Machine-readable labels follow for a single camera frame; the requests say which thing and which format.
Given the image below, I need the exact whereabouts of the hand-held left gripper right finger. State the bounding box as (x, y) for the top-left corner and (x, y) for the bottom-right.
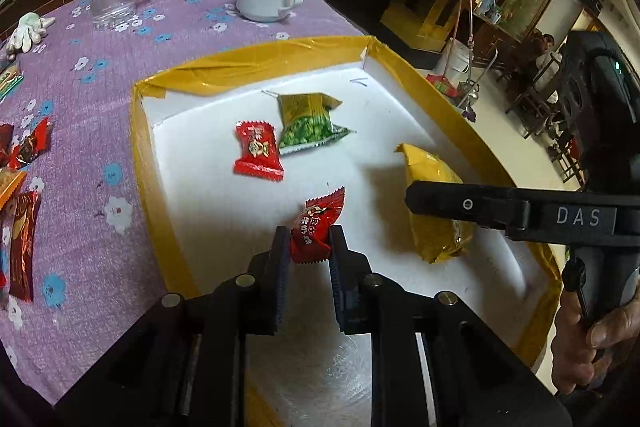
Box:
(327, 225), (573, 427)

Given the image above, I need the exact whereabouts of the person's right hand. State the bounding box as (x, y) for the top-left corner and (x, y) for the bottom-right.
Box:
(550, 274), (640, 395)

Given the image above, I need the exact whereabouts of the dark red black candy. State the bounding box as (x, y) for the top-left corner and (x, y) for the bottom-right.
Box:
(7, 117), (53, 171)

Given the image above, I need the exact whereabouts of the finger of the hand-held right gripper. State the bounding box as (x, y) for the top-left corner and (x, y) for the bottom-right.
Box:
(405, 180), (531, 234)

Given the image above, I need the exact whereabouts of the red cartoon milk candy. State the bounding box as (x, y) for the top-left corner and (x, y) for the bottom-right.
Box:
(234, 121), (286, 182)
(290, 186), (347, 265)

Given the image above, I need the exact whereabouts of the white box yellow tape rim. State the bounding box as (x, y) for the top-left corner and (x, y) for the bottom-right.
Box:
(131, 35), (563, 427)

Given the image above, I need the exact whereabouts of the mop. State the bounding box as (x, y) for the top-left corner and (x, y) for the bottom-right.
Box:
(450, 0), (482, 108)

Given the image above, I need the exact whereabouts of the orange biscuit packet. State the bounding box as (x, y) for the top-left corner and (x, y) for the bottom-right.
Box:
(0, 167), (28, 210)

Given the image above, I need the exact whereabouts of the golden yellow snack packet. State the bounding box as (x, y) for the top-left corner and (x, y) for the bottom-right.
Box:
(395, 143), (476, 264)

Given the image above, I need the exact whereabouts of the wooden chair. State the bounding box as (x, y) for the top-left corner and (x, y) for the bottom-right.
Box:
(545, 127), (586, 182)
(505, 72), (561, 138)

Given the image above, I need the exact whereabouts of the dark red snack packet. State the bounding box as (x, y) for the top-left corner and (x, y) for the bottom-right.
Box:
(7, 189), (43, 303)

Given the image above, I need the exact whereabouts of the green pea snack packet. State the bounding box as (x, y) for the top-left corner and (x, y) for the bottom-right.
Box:
(262, 90), (357, 156)

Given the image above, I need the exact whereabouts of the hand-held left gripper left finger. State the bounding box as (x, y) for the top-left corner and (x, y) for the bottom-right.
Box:
(55, 225), (293, 427)

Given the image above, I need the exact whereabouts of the white glove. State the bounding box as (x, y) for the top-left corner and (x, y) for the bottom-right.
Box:
(4, 12), (57, 54)

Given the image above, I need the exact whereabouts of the white bucket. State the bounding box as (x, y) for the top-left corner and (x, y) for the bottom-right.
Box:
(432, 38), (481, 88)

